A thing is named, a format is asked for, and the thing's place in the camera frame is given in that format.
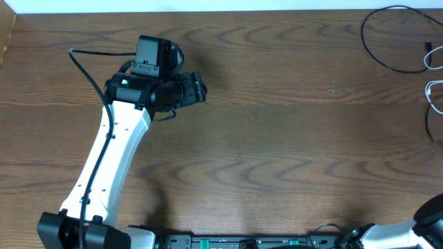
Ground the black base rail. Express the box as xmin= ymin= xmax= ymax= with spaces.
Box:
xmin=153 ymin=223 xmax=344 ymax=249

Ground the white usb cable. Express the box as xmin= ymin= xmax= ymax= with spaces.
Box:
xmin=422 ymin=44 xmax=443 ymax=115

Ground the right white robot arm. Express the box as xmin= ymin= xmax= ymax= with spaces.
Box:
xmin=338 ymin=194 xmax=442 ymax=249

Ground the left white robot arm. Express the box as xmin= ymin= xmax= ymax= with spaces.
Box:
xmin=37 ymin=35 xmax=208 ymax=248

